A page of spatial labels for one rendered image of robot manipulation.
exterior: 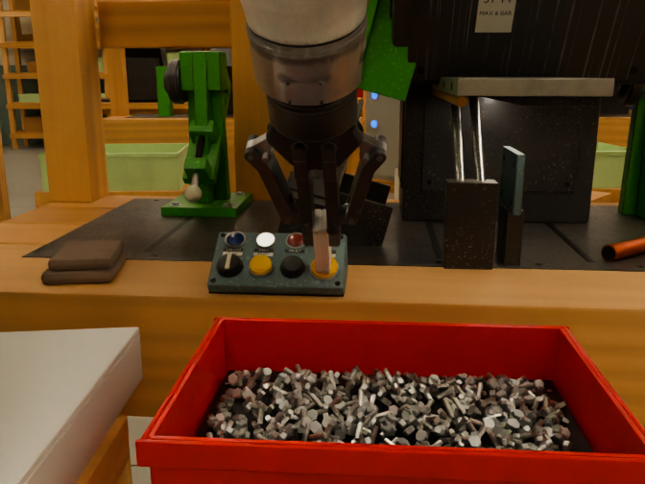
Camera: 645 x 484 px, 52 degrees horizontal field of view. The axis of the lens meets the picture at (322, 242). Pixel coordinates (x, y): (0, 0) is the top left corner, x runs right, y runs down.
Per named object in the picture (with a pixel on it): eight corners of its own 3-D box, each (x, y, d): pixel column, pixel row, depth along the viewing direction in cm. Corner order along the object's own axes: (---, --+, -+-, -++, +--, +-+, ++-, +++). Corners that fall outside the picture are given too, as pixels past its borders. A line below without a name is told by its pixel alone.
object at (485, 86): (611, 108, 69) (615, 78, 68) (455, 108, 70) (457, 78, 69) (529, 95, 106) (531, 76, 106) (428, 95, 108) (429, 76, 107)
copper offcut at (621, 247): (639, 249, 91) (641, 233, 90) (655, 253, 89) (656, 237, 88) (600, 259, 86) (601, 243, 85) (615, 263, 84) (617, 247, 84)
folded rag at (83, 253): (112, 283, 76) (109, 258, 75) (39, 286, 75) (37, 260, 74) (128, 260, 86) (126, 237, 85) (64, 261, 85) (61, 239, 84)
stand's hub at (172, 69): (179, 105, 111) (176, 59, 109) (160, 105, 111) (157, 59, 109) (191, 103, 118) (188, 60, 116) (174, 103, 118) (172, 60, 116)
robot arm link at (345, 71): (366, 48, 46) (365, 116, 50) (369, -18, 52) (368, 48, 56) (236, 48, 47) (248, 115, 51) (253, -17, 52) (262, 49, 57)
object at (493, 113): (589, 224, 106) (613, -1, 97) (399, 221, 108) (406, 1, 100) (560, 203, 124) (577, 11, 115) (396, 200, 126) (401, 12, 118)
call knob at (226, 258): (239, 277, 72) (238, 270, 71) (216, 276, 72) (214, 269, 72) (243, 257, 74) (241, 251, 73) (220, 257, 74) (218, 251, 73)
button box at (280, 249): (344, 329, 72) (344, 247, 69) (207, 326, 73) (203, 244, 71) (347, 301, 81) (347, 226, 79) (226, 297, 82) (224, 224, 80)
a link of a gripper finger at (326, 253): (322, 207, 67) (329, 208, 67) (324, 252, 72) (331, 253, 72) (320, 229, 65) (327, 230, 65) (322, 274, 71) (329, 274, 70)
